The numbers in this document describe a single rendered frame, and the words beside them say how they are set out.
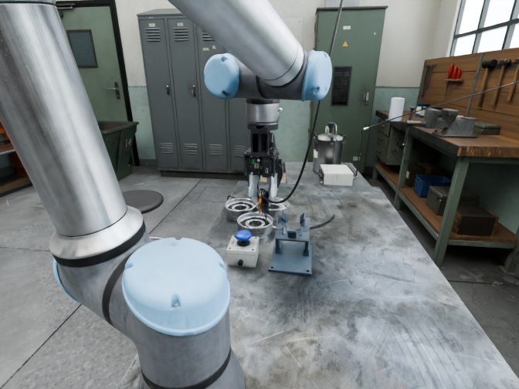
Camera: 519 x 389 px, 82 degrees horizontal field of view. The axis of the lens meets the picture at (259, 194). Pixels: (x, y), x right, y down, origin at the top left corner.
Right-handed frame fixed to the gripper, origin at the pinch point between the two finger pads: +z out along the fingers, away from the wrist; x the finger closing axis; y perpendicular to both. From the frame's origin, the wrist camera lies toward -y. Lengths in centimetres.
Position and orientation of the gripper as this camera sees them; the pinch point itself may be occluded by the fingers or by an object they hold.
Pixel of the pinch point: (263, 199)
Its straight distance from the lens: 77.3
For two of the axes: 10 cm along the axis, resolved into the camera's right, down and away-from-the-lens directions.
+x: 9.9, 0.6, -1.6
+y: -1.7, 3.6, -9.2
